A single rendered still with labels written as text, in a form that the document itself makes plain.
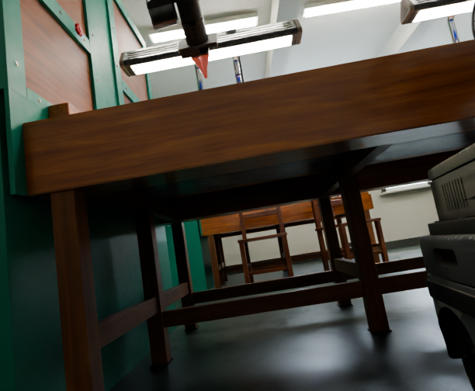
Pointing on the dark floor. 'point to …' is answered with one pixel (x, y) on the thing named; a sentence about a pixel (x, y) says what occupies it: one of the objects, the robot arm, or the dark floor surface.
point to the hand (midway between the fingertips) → (206, 74)
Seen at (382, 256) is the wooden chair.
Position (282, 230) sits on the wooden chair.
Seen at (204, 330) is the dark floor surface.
